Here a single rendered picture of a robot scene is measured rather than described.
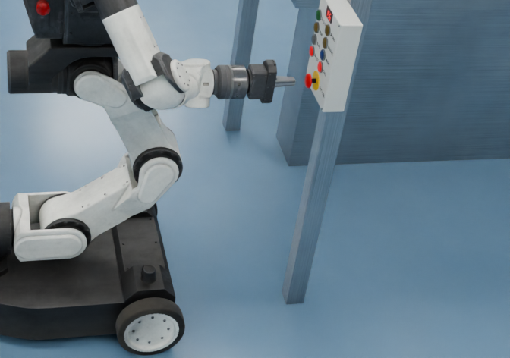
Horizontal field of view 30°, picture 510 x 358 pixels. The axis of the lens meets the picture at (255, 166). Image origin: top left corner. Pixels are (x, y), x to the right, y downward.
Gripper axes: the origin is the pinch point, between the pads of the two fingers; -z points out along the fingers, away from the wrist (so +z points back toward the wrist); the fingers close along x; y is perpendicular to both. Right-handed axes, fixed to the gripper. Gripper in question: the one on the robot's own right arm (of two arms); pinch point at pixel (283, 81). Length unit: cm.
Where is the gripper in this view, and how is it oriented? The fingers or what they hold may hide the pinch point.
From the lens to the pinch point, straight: 251.2
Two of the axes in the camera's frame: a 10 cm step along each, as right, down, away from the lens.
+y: -2.3, -6.1, 7.6
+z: -9.6, 0.3, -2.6
